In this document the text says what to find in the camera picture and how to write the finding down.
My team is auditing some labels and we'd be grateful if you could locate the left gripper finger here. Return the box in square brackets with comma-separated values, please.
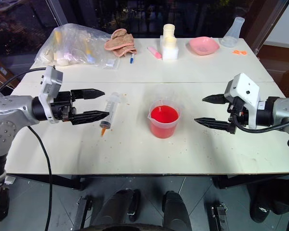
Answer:
[70, 110, 110, 126]
[70, 88, 105, 102]

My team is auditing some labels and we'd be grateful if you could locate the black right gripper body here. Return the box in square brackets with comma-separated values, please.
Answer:
[227, 96, 250, 128]

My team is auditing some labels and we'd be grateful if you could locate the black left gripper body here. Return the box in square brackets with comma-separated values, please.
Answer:
[50, 90, 77, 123]

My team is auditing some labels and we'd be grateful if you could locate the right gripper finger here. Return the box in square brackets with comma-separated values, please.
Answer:
[193, 117, 237, 134]
[201, 93, 230, 105]

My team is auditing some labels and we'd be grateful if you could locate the clear plastic syringe orange tip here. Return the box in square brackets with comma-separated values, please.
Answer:
[99, 92, 121, 138]

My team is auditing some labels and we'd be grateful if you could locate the beaker with red liquid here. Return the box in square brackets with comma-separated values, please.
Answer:
[147, 97, 182, 139]

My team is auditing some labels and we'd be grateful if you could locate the small clear plastic packet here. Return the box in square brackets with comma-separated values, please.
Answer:
[102, 58, 120, 71]

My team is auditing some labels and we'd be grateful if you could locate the clear plastic bag with items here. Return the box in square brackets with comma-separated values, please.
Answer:
[34, 23, 121, 71]

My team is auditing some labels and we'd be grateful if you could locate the pink square dish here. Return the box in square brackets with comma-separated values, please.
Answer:
[188, 36, 220, 56]

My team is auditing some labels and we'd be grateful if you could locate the pink crumpled towel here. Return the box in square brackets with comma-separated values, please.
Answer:
[104, 28, 138, 58]

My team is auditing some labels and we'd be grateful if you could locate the clear conical flask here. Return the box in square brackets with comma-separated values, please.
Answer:
[221, 16, 246, 48]

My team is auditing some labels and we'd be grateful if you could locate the cardboard box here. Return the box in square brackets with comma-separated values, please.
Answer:
[0, 57, 20, 90]

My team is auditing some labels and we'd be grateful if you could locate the pink marker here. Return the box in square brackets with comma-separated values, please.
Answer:
[147, 46, 163, 60]

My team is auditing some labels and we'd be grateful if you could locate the cream plastic bottle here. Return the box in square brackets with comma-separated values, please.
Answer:
[162, 24, 177, 49]

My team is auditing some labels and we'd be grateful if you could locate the dark rounded shape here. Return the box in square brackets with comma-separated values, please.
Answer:
[162, 190, 192, 231]

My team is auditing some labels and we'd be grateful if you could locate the black shoe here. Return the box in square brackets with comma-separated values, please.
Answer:
[249, 184, 289, 223]

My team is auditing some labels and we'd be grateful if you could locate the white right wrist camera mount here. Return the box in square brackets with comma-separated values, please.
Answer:
[223, 72, 261, 128]

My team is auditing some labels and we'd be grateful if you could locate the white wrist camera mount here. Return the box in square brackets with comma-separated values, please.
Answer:
[223, 72, 261, 128]
[38, 66, 64, 124]

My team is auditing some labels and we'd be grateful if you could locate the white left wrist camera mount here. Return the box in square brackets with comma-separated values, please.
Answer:
[38, 66, 64, 124]

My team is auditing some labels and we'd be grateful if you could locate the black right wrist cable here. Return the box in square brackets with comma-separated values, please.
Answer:
[233, 115, 289, 151]

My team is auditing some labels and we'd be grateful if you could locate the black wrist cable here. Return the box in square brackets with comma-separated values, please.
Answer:
[233, 115, 289, 151]
[0, 66, 54, 100]

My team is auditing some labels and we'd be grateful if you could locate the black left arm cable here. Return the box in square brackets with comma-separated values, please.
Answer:
[27, 125, 54, 231]

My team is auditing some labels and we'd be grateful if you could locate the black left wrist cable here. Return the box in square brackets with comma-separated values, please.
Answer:
[0, 66, 54, 100]

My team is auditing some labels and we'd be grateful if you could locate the grey metal frame post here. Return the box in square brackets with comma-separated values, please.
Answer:
[251, 0, 289, 55]

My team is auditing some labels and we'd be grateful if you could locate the black table foot bracket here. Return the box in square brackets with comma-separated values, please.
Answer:
[210, 203, 228, 231]
[73, 195, 92, 231]

